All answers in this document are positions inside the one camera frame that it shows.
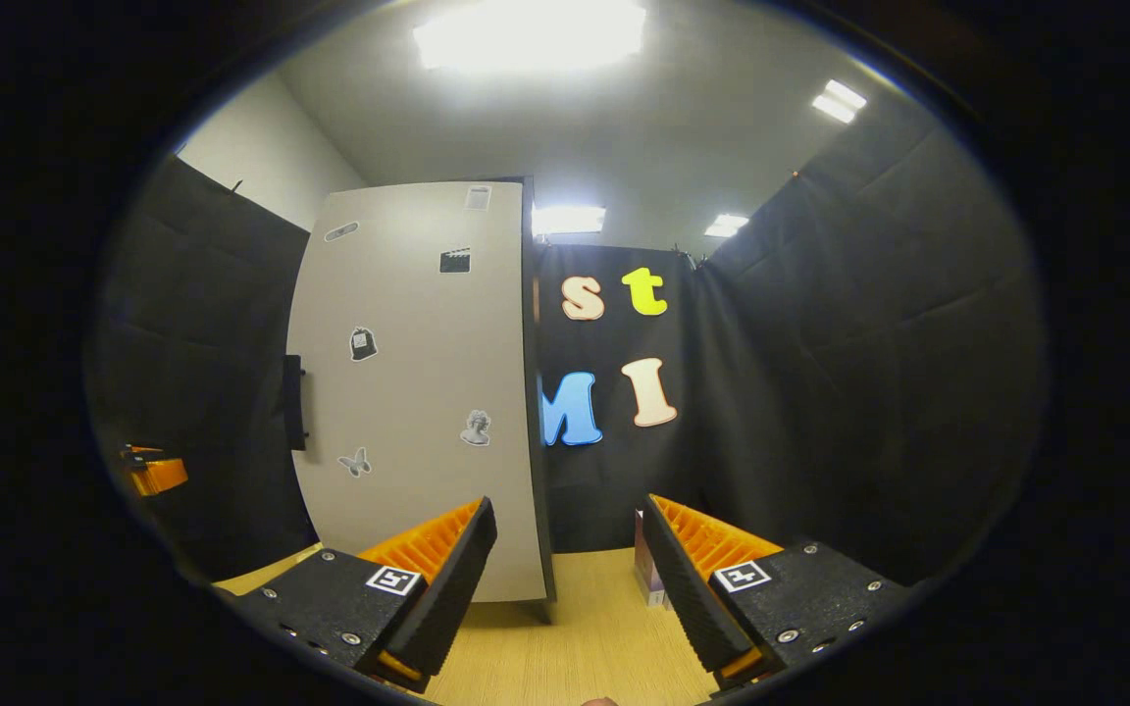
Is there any large ceiling light panel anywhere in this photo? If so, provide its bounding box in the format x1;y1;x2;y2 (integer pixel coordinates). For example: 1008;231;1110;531
413;0;647;75

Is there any double ceiling light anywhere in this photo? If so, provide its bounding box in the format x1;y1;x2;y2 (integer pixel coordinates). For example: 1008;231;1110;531
810;78;868;125

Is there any black backdrop cloth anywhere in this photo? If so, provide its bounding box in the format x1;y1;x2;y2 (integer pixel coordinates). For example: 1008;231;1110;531
84;93;1052;589

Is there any black door handle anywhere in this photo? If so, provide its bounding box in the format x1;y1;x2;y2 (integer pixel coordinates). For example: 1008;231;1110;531
281;355;309;452

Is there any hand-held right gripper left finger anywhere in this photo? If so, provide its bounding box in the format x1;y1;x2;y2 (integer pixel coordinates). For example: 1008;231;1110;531
227;496;499;692

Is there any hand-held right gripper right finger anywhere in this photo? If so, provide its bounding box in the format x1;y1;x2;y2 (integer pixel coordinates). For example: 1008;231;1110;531
640;492;919;689

